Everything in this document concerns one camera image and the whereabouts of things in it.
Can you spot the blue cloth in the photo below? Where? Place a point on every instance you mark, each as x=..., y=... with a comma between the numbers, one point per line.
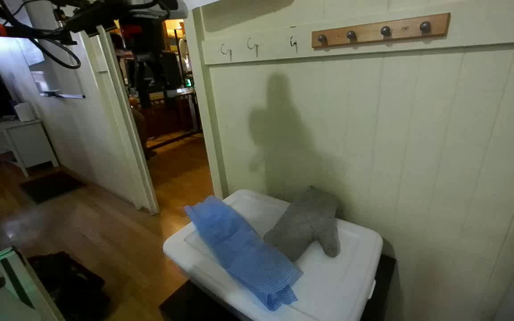
x=240, y=250

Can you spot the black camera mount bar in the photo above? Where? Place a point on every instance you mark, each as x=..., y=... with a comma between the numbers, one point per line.
x=8, y=29

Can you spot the small white box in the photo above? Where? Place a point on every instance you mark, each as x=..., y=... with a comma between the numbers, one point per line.
x=24, y=111

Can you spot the white side table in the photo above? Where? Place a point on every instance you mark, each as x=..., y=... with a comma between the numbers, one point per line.
x=26, y=143

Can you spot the grey oven mitt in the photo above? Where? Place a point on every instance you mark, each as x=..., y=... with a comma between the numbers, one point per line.
x=304, y=225

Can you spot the wooden peg rack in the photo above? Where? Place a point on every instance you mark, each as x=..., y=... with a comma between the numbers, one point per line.
x=366, y=33

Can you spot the white door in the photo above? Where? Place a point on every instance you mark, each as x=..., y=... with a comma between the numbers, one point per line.
x=115, y=131

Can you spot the black bag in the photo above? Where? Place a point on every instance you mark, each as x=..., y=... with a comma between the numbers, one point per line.
x=70, y=286

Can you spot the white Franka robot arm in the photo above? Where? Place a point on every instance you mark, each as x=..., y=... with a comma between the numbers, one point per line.
x=120, y=13

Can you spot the brown wooden counter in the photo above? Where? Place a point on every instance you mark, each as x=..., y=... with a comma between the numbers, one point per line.
x=168, y=116

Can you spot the dark floor mat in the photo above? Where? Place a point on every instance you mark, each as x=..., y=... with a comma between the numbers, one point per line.
x=49, y=186

